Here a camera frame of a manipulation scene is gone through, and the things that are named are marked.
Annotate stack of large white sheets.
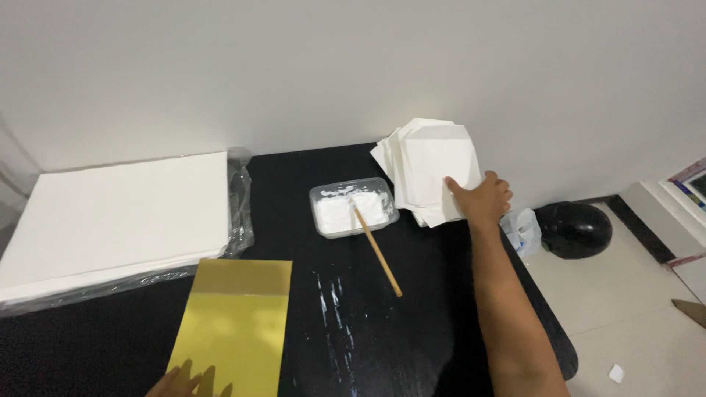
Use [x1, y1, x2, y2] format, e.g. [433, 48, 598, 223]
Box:
[0, 151, 231, 304]

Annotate white plastic bag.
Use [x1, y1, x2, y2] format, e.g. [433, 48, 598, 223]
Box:
[499, 207, 543, 259]

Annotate gold shiny card sheet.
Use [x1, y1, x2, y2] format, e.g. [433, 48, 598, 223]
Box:
[165, 258, 293, 397]

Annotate white glue paste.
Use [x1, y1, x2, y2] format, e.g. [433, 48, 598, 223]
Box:
[315, 190, 393, 235]

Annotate white raised ledge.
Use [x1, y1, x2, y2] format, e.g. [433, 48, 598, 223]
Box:
[620, 180, 706, 305]

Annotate person's right hand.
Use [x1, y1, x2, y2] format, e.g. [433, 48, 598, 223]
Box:
[444, 170, 514, 229]

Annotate black helmet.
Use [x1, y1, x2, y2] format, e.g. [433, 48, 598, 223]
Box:
[533, 201, 613, 260]

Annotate clear plastic wrap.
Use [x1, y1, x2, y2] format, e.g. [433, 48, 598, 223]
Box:
[0, 147, 256, 318]

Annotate brown flat piece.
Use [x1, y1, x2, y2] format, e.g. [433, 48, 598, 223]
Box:
[671, 298, 706, 330]

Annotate stack of white papers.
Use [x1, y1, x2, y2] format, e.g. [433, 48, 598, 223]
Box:
[370, 117, 484, 228]

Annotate wooden stick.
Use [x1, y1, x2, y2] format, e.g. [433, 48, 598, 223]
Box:
[348, 198, 404, 298]

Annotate colourful printed magazines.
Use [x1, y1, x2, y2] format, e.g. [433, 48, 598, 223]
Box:
[666, 157, 706, 214]

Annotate person's left hand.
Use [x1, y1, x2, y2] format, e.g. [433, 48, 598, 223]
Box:
[145, 366, 203, 397]

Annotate clear plastic container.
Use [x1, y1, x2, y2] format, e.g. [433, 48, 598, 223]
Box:
[309, 177, 400, 240]

